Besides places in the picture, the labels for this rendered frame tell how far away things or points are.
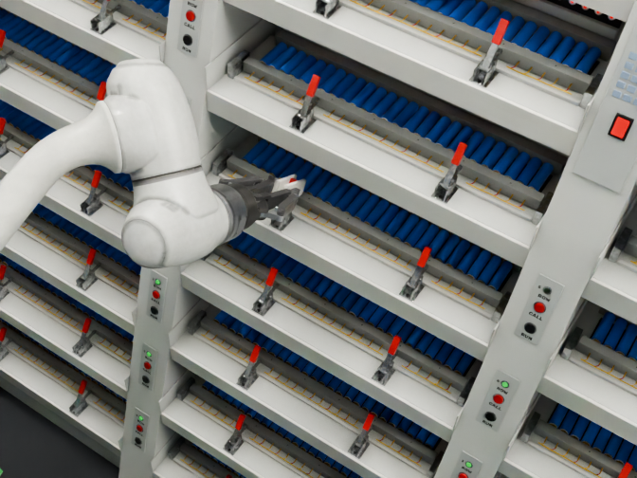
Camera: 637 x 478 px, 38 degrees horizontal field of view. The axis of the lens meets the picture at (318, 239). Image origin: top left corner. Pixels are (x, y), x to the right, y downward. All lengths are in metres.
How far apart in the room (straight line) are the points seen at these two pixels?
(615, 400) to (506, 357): 0.18
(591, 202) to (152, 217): 0.61
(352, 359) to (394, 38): 0.61
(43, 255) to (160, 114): 0.93
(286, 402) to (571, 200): 0.79
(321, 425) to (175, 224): 0.72
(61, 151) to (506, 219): 0.66
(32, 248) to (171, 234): 0.95
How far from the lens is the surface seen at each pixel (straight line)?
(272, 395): 1.87
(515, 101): 1.32
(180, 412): 2.08
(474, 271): 1.57
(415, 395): 1.67
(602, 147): 1.29
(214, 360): 1.92
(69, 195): 1.97
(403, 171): 1.46
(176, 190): 1.27
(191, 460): 2.24
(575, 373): 1.52
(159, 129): 1.26
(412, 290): 1.53
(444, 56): 1.37
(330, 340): 1.71
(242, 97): 1.57
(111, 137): 1.26
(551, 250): 1.38
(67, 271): 2.09
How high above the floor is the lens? 1.87
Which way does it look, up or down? 35 degrees down
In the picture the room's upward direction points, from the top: 14 degrees clockwise
